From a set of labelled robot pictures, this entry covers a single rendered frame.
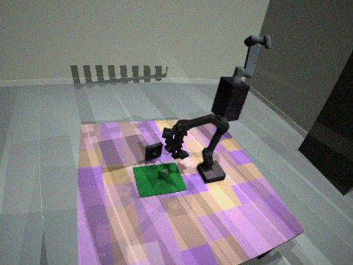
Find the green circuit board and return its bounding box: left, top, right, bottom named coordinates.
left=133, top=162, right=188, bottom=197

